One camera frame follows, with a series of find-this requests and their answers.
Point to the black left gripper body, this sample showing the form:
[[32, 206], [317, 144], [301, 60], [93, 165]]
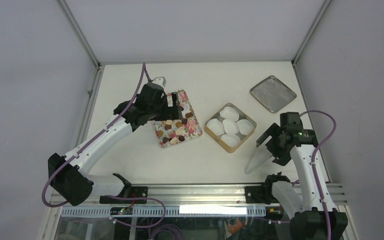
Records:
[[161, 111]]

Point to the floral rectangular tray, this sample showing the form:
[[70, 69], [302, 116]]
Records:
[[170, 133]]

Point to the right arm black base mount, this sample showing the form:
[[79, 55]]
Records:
[[262, 193]]

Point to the dark fluted round chocolate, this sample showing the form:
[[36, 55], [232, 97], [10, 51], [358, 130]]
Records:
[[181, 138]]

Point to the caramel ridged round chocolate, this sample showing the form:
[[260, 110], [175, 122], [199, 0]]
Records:
[[178, 124]]

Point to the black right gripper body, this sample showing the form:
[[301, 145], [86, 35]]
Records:
[[279, 151]]

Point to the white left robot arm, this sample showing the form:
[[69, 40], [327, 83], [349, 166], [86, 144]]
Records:
[[69, 174]]

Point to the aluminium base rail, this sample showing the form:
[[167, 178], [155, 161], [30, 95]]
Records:
[[202, 194]]

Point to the white paper cup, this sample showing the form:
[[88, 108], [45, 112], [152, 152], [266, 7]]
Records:
[[245, 126], [216, 126], [231, 140], [230, 126], [230, 113]]

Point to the brown rectangular bar chocolate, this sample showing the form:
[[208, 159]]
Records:
[[167, 126], [189, 115]]

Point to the white dome chocolate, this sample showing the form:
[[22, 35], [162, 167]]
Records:
[[179, 132]]

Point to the white rectangular chocolate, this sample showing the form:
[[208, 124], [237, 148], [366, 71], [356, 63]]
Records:
[[174, 140]]

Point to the caramel square chocolate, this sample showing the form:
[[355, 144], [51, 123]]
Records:
[[159, 133]]

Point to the gold square tin box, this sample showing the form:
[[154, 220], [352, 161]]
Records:
[[217, 139]]

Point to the silver square tin lid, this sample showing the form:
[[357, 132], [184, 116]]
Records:
[[272, 94]]

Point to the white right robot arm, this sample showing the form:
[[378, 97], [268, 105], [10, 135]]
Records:
[[313, 214]]

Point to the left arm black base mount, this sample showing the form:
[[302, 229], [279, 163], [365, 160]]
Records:
[[128, 192]]

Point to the white slotted cable duct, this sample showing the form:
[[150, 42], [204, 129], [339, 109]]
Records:
[[168, 212]]

